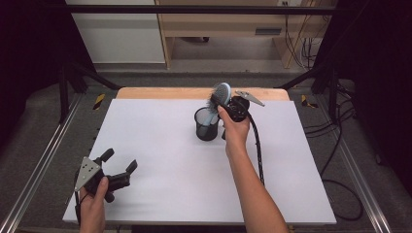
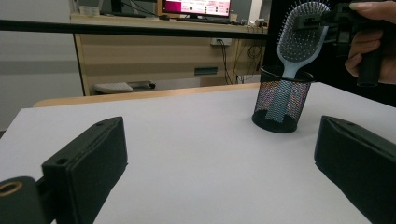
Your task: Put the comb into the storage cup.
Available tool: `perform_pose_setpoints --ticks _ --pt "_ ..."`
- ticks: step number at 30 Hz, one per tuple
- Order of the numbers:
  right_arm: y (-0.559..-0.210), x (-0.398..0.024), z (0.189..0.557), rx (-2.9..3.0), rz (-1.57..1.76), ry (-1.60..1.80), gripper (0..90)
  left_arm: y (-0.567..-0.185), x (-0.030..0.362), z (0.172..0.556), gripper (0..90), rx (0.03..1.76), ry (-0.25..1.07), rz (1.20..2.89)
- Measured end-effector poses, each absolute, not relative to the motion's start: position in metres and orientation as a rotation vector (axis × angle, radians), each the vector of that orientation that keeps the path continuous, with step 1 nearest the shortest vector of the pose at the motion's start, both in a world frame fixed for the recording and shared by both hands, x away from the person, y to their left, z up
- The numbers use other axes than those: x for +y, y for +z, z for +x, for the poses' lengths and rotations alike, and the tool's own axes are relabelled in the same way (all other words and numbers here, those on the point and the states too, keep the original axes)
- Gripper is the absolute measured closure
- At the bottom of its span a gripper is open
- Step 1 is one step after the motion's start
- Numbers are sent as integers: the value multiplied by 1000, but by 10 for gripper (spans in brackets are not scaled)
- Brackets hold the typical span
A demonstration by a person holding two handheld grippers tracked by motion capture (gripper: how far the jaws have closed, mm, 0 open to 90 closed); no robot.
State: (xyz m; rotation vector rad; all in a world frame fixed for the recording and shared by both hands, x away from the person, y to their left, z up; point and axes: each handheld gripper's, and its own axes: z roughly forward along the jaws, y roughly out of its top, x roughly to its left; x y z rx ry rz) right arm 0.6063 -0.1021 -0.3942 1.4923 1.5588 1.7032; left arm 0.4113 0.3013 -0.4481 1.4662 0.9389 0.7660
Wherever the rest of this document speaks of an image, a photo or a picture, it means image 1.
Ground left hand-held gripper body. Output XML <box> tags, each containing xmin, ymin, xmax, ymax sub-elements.
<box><xmin>73</xmin><ymin>156</ymin><xmax>132</xmax><ymax>204</ymax></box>

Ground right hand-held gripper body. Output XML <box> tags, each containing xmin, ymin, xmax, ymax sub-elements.
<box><xmin>225</xmin><ymin>90</ymin><xmax>266</xmax><ymax>123</ymax></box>

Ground light blue hairbrush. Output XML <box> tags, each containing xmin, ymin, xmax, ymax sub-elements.
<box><xmin>202</xmin><ymin>82</ymin><xmax>232</xmax><ymax>127</ymax></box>

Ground black mesh pen holder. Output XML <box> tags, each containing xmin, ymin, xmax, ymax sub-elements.
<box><xmin>193</xmin><ymin>106</ymin><xmax>225</xmax><ymax>142</ymax></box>

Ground person's right hand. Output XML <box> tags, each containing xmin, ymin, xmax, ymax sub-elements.
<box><xmin>217</xmin><ymin>105</ymin><xmax>252</xmax><ymax>157</ymax></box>

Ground person's left hand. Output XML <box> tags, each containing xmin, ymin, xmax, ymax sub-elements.
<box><xmin>78</xmin><ymin>176</ymin><xmax>110</xmax><ymax>227</ymax></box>

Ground white table sheet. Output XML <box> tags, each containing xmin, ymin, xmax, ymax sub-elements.
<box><xmin>62</xmin><ymin>98</ymin><xmax>338</xmax><ymax>226</ymax></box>

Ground yellow black tape marker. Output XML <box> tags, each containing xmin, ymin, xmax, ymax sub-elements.
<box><xmin>92</xmin><ymin>93</ymin><xmax>107</xmax><ymax>112</ymax></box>
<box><xmin>300</xmin><ymin>94</ymin><xmax>320</xmax><ymax>110</ymax></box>

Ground wooden table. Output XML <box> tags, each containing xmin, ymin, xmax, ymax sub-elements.
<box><xmin>116</xmin><ymin>86</ymin><xmax>291</xmax><ymax>102</ymax></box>

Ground wooden desk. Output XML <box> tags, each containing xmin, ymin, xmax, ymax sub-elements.
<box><xmin>154</xmin><ymin>0</ymin><xmax>338</xmax><ymax>70</ymax></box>

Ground black stand strut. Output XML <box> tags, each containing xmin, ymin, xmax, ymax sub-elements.
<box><xmin>275</xmin><ymin>62</ymin><xmax>340</xmax><ymax>122</ymax></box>
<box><xmin>57</xmin><ymin>61</ymin><xmax>122</xmax><ymax>124</ymax></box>

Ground grey label plate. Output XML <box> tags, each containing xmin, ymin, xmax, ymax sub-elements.
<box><xmin>255</xmin><ymin>27</ymin><xmax>283</xmax><ymax>36</ymax></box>

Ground black horizontal bar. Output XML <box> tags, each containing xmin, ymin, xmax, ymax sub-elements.
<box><xmin>69</xmin><ymin>4</ymin><xmax>338</xmax><ymax>16</ymax></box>

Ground white partition panel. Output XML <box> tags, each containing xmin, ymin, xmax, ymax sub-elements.
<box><xmin>64</xmin><ymin>0</ymin><xmax>166</xmax><ymax>65</ymax></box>

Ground black curtain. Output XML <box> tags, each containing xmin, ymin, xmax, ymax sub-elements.
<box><xmin>0</xmin><ymin>0</ymin><xmax>95</xmax><ymax>145</ymax></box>
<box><xmin>315</xmin><ymin>0</ymin><xmax>412</xmax><ymax>197</ymax></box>

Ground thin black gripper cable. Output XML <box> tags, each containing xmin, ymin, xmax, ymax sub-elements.
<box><xmin>73</xmin><ymin>171</ymin><xmax>83</xmax><ymax>226</ymax></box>

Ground thick black gripper cable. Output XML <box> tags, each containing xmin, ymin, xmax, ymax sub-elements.
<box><xmin>246</xmin><ymin>113</ymin><xmax>266</xmax><ymax>187</ymax></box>

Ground metal floor rail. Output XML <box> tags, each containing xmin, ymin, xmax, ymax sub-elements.
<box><xmin>336</xmin><ymin>135</ymin><xmax>394</xmax><ymax>233</ymax></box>
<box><xmin>0</xmin><ymin>93</ymin><xmax>84</xmax><ymax>233</ymax></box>

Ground coiled black cable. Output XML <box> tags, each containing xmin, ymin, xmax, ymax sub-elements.
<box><xmin>300</xmin><ymin>36</ymin><xmax>317</xmax><ymax>61</ymax></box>

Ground black floor cable loop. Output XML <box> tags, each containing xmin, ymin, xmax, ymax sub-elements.
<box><xmin>320</xmin><ymin>179</ymin><xmax>365</xmax><ymax>222</ymax></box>

